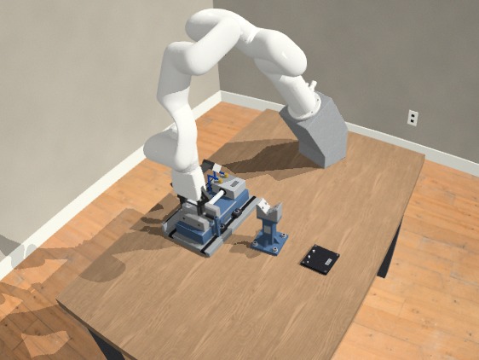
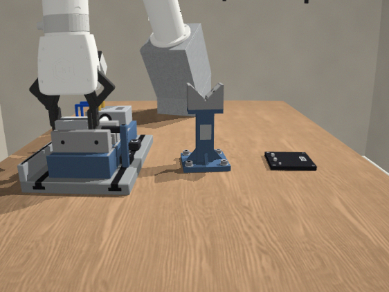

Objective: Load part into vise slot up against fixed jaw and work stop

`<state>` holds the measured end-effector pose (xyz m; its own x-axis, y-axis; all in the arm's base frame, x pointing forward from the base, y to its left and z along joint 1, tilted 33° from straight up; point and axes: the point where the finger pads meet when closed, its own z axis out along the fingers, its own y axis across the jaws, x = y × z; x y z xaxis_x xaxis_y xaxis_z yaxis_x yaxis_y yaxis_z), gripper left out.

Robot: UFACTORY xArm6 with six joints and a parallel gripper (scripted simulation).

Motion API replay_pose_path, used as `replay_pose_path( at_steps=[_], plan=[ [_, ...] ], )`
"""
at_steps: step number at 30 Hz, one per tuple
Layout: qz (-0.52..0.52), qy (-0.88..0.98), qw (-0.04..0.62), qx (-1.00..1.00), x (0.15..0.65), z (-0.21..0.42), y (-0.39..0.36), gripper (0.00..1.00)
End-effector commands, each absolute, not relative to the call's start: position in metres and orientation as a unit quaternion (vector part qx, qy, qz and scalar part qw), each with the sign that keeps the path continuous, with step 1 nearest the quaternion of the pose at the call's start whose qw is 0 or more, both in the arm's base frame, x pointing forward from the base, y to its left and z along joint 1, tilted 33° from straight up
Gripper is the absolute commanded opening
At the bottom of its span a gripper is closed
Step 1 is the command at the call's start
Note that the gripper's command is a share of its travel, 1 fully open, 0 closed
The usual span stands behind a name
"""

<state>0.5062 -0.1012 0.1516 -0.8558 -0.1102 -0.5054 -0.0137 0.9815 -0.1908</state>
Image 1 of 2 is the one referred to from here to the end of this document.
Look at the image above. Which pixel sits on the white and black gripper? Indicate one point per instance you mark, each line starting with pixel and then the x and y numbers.
pixel 190 185

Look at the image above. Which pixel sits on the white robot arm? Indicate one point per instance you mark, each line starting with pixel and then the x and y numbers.
pixel 274 53

